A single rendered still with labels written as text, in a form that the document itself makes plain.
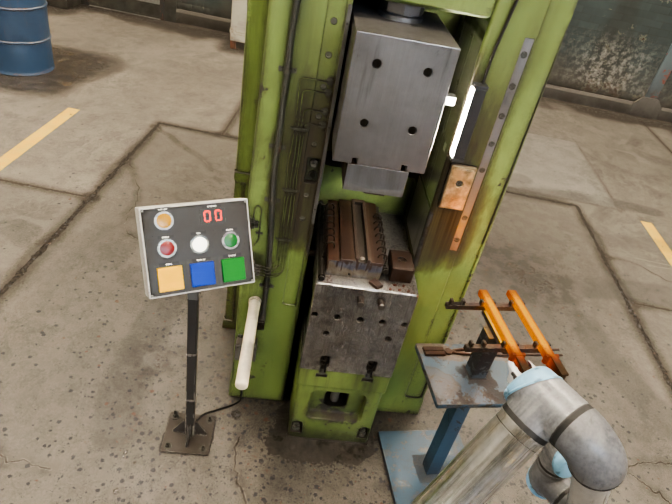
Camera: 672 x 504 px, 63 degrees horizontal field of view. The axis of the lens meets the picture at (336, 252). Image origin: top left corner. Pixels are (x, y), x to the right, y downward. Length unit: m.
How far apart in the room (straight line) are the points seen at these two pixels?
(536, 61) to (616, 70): 6.44
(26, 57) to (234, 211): 4.45
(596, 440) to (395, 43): 1.11
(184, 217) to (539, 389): 1.12
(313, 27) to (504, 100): 0.65
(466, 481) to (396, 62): 1.10
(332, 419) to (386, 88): 1.47
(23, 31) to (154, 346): 3.75
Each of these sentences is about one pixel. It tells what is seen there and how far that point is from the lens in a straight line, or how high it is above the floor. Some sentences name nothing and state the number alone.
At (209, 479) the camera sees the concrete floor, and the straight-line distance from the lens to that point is 2.51.
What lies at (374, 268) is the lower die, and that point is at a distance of 2.00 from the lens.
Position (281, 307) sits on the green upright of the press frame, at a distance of 2.31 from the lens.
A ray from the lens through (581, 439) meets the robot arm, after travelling 1.25.
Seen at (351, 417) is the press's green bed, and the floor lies 0.15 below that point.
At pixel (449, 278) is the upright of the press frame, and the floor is 0.85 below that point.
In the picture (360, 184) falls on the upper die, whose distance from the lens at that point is 1.81.
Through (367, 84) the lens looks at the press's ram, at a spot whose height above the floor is 1.62.
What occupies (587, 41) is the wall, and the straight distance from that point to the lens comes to 8.10.
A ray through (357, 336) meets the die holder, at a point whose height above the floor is 0.68.
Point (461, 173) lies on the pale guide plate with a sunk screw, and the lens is 1.98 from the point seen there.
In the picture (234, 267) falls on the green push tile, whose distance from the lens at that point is 1.82.
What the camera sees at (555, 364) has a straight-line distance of 1.96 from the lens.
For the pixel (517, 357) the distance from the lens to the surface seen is 1.92.
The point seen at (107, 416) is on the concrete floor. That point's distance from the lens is 2.72.
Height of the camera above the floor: 2.14
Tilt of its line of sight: 35 degrees down
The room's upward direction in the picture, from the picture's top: 12 degrees clockwise
